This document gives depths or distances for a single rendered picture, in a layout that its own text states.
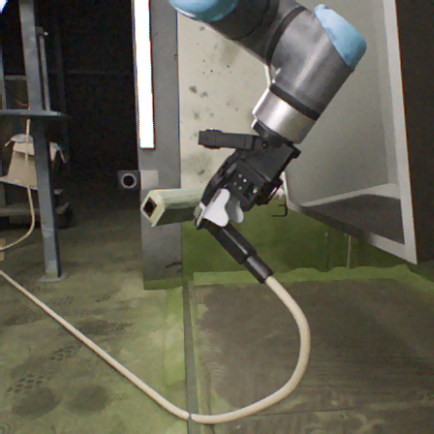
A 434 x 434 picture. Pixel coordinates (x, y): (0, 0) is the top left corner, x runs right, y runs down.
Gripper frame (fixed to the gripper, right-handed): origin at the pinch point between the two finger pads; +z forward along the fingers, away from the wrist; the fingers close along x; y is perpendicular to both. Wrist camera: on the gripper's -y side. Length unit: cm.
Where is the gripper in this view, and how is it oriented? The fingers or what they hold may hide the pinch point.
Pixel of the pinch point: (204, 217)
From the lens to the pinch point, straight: 66.5
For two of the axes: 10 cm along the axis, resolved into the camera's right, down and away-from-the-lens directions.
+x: 5.6, -1.1, 8.2
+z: -5.0, 7.4, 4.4
